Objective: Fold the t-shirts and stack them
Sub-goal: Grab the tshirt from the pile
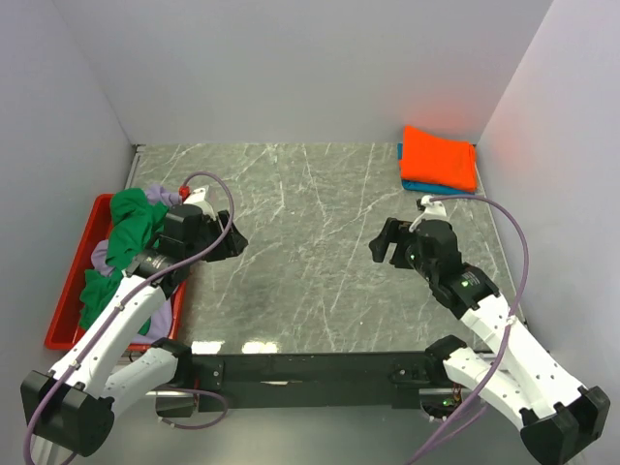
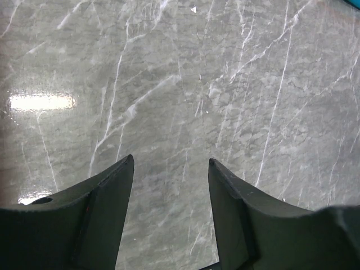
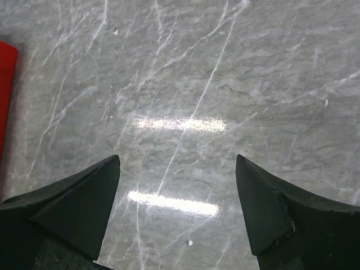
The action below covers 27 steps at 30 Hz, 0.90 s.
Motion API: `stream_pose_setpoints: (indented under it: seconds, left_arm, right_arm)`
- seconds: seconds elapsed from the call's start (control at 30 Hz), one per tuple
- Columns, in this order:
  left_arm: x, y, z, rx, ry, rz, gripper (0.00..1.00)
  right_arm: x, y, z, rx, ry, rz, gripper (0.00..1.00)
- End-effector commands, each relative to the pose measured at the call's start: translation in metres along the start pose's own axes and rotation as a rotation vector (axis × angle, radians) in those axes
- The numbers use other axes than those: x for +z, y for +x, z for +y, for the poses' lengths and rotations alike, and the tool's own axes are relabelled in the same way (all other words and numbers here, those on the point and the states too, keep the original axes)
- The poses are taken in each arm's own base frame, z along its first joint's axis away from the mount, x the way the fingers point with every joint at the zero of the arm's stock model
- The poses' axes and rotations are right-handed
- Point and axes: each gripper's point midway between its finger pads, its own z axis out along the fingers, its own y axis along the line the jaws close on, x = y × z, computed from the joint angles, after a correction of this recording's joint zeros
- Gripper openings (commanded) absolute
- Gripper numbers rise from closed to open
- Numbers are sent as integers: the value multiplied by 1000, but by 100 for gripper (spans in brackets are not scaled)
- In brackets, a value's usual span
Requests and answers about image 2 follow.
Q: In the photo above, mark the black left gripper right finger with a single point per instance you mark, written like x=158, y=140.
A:
x=257, y=231

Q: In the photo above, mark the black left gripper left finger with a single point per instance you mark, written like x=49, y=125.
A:
x=77, y=228

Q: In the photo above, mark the folded teal t-shirt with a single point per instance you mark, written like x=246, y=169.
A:
x=354, y=2

